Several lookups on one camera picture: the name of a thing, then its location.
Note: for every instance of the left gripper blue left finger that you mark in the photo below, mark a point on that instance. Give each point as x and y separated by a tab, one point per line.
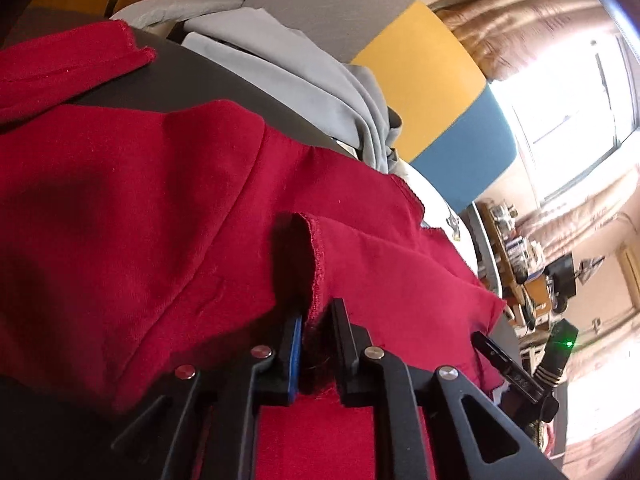
286	366

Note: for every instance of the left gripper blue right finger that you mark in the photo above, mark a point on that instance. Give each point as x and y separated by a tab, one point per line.
350	341

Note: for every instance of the red knit sweater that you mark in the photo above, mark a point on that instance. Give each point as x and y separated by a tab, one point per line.
134	243

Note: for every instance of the wooden side table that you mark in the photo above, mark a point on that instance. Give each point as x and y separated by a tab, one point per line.
528	301

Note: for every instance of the black monitor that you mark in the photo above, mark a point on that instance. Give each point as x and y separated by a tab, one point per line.
563	276

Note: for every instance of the white printed cushion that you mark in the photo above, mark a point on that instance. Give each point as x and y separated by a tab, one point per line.
438	214

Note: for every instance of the middle floral curtain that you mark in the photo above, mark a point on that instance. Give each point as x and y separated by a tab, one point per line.
561	225

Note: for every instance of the grey yellow blue armchair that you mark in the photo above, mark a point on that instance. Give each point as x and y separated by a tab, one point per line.
453	131

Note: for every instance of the grey garment on chair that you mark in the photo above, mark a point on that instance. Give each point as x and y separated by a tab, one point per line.
343	101

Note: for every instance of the left window curtain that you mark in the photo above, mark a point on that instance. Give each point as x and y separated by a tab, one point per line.
503	36

